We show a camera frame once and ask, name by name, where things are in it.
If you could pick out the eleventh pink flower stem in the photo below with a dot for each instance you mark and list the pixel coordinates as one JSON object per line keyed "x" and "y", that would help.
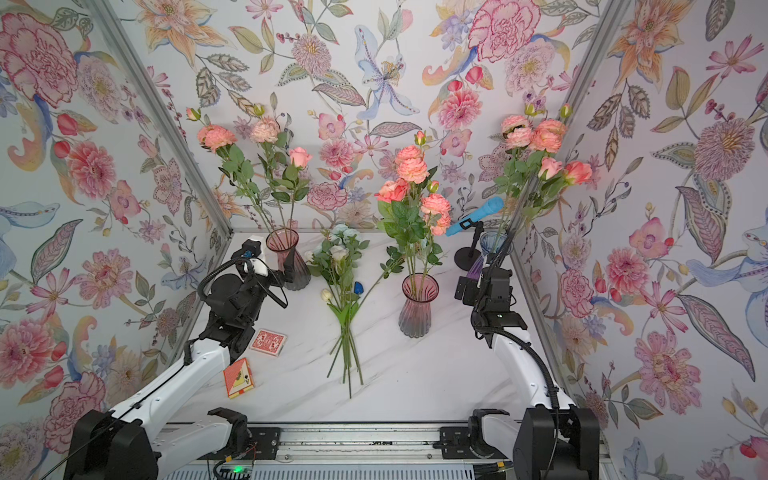
{"x": 412, "y": 167}

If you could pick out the black microphone stand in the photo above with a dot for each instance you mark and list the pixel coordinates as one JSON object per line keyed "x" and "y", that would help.
{"x": 466, "y": 257}

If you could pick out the orange yellow card box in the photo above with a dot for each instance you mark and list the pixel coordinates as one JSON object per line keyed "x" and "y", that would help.
{"x": 238, "y": 378}

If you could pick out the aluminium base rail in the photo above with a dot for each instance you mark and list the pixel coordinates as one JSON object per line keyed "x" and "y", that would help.
{"x": 450, "y": 450}

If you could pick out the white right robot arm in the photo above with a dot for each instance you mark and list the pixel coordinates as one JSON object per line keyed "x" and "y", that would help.
{"x": 554, "y": 438}

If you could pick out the red playing card box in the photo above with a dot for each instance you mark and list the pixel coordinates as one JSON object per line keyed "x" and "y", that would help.
{"x": 268, "y": 342}

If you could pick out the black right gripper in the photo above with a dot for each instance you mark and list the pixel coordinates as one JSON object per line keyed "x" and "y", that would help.
{"x": 473, "y": 286}

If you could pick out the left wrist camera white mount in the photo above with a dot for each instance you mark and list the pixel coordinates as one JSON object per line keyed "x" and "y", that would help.
{"x": 255, "y": 264}

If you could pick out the artificial flower bunch on table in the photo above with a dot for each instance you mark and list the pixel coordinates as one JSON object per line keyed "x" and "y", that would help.
{"x": 335, "y": 260}

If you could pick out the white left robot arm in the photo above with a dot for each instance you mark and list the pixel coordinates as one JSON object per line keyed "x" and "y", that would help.
{"x": 128, "y": 442}

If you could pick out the blue toy microphone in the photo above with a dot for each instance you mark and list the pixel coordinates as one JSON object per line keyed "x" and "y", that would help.
{"x": 490, "y": 207}

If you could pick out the pink glass vase back left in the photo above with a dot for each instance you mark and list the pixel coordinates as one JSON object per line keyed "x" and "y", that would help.
{"x": 284, "y": 243}

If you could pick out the purple glass vase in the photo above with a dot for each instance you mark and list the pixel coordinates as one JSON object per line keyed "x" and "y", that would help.
{"x": 490, "y": 244}

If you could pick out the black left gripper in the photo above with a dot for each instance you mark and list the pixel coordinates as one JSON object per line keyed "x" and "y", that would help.
{"x": 288, "y": 273}

